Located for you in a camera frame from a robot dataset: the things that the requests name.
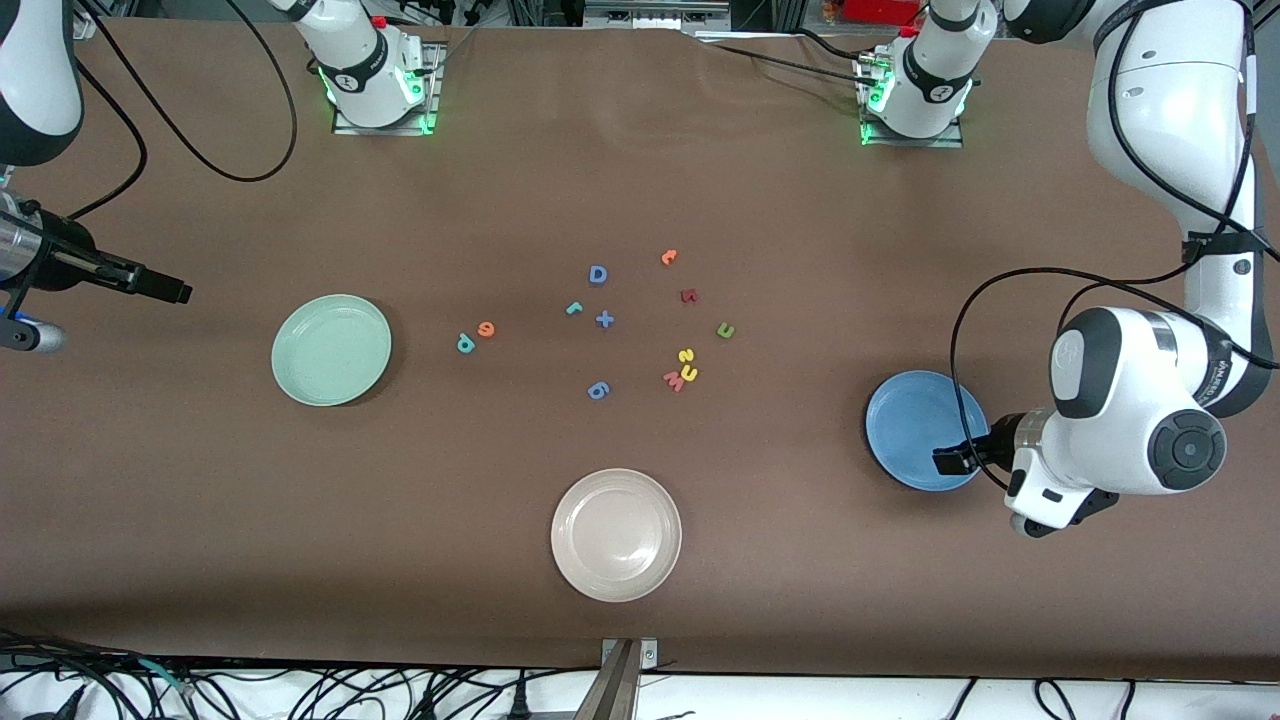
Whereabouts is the blue plate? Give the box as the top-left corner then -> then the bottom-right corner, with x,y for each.
865,370 -> 990,493

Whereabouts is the mint green plate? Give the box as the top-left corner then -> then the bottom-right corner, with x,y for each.
271,293 -> 393,408

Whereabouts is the brown table cover sheet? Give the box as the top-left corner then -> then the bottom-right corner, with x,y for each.
0,15 -> 1280,683

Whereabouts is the beige plate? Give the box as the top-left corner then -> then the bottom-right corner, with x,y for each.
550,468 -> 683,603

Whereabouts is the red box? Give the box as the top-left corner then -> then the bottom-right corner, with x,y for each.
843,0 -> 921,26

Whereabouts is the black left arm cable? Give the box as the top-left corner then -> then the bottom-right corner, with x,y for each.
950,0 -> 1280,491

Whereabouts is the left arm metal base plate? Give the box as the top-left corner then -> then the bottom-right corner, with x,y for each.
858,55 -> 966,149

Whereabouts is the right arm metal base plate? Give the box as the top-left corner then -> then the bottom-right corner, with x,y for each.
332,42 -> 441,136

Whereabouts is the teal floor cable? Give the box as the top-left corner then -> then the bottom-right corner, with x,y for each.
130,655 -> 196,696

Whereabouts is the metal camera pole bracket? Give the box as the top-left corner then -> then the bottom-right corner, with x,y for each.
575,638 -> 659,720

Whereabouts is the black cable on table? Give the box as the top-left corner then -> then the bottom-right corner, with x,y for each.
695,28 -> 881,89

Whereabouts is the aluminium frame beam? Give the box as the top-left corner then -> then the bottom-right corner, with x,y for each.
580,0 -> 733,31

